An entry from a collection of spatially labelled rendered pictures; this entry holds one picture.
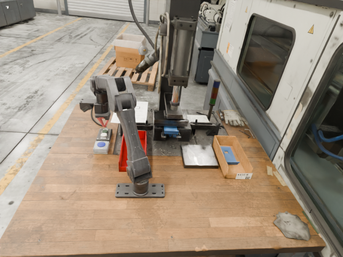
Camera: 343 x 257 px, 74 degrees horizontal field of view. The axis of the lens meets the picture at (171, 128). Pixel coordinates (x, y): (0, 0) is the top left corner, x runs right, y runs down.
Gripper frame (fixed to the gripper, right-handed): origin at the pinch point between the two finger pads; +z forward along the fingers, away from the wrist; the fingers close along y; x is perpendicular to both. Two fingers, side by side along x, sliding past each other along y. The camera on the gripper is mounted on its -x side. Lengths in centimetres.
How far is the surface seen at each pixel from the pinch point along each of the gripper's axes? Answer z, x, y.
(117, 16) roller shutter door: 93, -97, -924
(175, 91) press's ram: -21.6, 35.3, -0.8
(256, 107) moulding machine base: 0, 97, -28
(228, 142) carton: 4, 67, 6
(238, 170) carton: 6, 67, 25
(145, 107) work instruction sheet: 7.2, 21.2, -33.8
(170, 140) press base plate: 6.8, 35.7, 2.6
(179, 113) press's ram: -11.0, 38.3, 2.3
